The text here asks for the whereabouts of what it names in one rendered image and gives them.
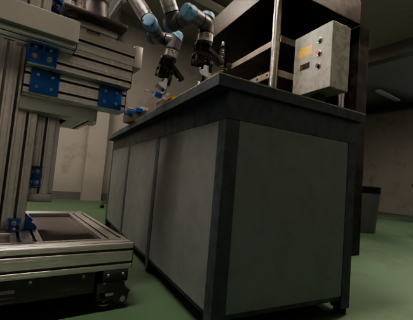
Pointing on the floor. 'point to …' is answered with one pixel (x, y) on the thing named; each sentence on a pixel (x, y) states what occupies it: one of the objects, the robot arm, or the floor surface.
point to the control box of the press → (322, 61)
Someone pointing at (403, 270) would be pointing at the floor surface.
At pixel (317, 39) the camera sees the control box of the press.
